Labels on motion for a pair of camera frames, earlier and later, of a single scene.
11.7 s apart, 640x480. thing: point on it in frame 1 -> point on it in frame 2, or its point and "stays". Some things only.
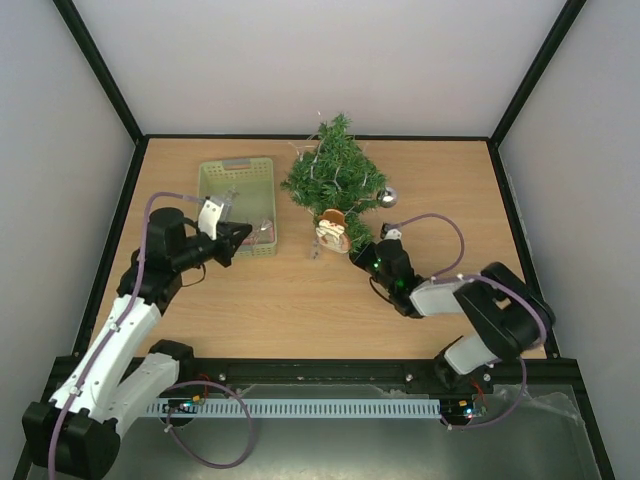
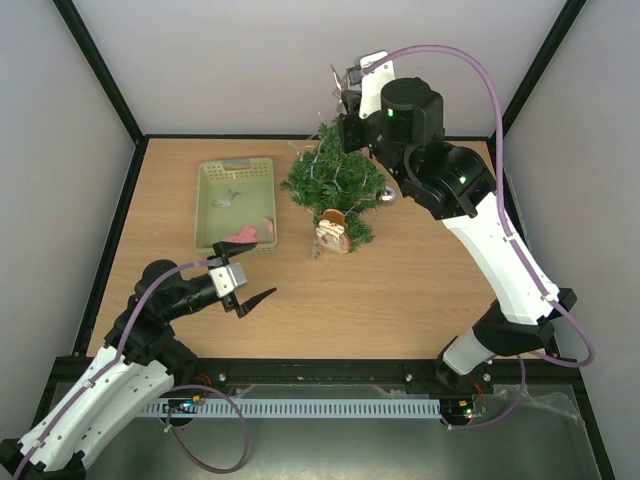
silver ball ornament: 387,197 stays
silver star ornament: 254,234 -> 339,90
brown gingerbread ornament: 332,233 stays
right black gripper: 368,258 -> 350,132
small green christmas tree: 338,174 stays
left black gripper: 229,243 -> 232,302
